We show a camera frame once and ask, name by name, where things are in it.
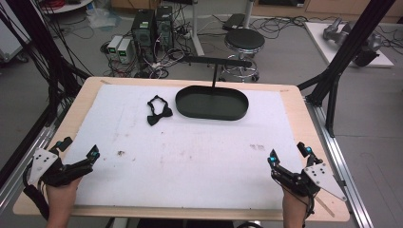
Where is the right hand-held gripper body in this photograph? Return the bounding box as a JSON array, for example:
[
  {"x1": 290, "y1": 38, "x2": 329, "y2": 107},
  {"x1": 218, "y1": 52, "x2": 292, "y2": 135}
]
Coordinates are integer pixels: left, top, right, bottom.
[{"x1": 270, "y1": 162, "x2": 348, "y2": 202}]

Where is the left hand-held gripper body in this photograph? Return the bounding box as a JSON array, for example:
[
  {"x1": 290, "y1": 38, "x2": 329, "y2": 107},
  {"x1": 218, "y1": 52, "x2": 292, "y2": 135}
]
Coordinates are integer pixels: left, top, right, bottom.
[{"x1": 27, "y1": 147, "x2": 93, "y2": 188}]

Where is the person's right hand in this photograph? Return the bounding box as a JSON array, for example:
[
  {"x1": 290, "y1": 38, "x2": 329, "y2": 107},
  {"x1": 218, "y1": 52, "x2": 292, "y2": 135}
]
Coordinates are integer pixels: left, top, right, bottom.
[{"x1": 281, "y1": 184, "x2": 310, "y2": 228}]

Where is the person's left hand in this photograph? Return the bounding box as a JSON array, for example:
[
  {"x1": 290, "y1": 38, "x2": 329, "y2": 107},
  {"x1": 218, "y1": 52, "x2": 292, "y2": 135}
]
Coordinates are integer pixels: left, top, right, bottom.
[{"x1": 45, "y1": 176, "x2": 84, "y2": 228}]

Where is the black bow tie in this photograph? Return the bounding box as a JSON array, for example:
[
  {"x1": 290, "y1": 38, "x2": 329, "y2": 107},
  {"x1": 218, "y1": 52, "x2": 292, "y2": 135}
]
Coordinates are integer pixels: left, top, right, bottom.
[{"x1": 145, "y1": 94, "x2": 174, "y2": 127}]

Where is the black oval tray with stand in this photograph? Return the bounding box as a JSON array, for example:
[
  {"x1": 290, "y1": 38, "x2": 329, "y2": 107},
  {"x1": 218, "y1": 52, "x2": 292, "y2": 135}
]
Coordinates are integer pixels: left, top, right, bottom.
[{"x1": 174, "y1": 55, "x2": 254, "y2": 122}]

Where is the white foam mat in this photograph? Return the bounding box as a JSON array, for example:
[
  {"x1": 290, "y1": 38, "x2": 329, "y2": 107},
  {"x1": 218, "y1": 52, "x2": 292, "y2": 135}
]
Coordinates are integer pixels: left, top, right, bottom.
[{"x1": 62, "y1": 83, "x2": 306, "y2": 211}]

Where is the white power supply unit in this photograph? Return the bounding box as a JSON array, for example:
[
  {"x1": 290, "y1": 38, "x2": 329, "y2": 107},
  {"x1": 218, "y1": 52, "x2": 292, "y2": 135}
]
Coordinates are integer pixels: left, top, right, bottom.
[
  {"x1": 106, "y1": 34, "x2": 125, "y2": 55},
  {"x1": 116, "y1": 38, "x2": 134, "y2": 65}
]

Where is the white floor board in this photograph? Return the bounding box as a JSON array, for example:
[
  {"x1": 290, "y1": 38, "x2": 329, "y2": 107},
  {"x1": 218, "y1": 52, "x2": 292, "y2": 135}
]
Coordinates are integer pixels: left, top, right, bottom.
[{"x1": 303, "y1": 21, "x2": 395, "y2": 68}]

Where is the black round stool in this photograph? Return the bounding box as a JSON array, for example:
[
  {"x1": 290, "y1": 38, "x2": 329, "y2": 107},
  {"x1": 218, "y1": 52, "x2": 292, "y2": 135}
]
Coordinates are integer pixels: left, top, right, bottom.
[{"x1": 218, "y1": 28, "x2": 266, "y2": 83}]

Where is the clear plastic bag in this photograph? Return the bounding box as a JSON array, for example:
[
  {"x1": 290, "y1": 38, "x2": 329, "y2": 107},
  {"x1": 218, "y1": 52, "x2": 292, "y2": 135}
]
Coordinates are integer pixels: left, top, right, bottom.
[{"x1": 86, "y1": 7, "x2": 122, "y2": 30}]

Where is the black computer tower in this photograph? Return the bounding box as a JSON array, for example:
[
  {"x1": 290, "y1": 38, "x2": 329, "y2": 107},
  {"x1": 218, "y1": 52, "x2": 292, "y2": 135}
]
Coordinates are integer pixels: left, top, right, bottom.
[
  {"x1": 130, "y1": 9, "x2": 157, "y2": 64},
  {"x1": 154, "y1": 5, "x2": 175, "y2": 52}
]

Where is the round white table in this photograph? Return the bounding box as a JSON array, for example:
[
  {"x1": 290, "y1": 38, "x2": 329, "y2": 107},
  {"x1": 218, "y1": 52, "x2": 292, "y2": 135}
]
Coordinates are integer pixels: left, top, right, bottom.
[{"x1": 40, "y1": 0, "x2": 94, "y2": 15}]

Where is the black flat box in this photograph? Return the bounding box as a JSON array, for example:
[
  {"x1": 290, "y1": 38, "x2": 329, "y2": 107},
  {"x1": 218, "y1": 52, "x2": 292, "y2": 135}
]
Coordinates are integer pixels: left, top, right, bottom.
[{"x1": 221, "y1": 12, "x2": 247, "y2": 32}]

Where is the white table leg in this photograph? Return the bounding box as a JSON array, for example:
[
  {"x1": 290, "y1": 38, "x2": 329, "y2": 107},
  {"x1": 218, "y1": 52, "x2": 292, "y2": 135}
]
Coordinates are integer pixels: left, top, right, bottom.
[{"x1": 189, "y1": 0, "x2": 205, "y2": 57}]

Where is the aluminium rail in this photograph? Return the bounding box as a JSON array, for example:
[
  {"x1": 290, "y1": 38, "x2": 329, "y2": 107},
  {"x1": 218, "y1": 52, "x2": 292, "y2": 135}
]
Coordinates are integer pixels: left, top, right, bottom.
[
  {"x1": 0, "y1": 104, "x2": 74, "y2": 217},
  {"x1": 304, "y1": 97, "x2": 375, "y2": 228}
]

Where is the black frame post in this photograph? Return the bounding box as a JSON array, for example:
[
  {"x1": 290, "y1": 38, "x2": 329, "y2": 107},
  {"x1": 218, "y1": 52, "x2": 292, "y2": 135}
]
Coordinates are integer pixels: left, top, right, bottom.
[
  {"x1": 0, "y1": 0, "x2": 93, "y2": 127},
  {"x1": 297, "y1": 0, "x2": 397, "y2": 139}
]

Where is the tangle of floor cables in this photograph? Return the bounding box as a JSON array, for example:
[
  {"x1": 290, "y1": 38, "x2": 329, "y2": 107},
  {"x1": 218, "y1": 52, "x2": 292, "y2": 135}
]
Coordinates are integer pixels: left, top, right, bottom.
[{"x1": 100, "y1": 28, "x2": 194, "y2": 80}]

